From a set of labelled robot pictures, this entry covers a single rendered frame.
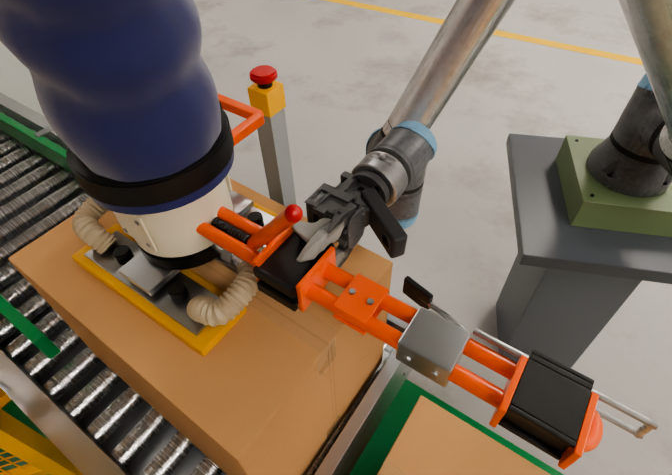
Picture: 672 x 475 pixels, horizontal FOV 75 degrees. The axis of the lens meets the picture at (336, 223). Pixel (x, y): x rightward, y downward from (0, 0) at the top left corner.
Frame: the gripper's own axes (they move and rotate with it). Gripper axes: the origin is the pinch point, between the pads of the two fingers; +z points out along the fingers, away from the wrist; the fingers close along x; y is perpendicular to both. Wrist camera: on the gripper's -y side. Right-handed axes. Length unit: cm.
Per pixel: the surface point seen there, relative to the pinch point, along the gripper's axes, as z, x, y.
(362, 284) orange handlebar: -1.7, 1.5, -7.6
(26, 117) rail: -27, -48, 169
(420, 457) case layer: -4, -53, -22
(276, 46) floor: -226, -108, 212
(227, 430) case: 20.2, -12.9, 0.1
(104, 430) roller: 31, -54, 40
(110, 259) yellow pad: 11.1, -10.4, 36.9
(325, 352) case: 3.0, -13.9, -4.1
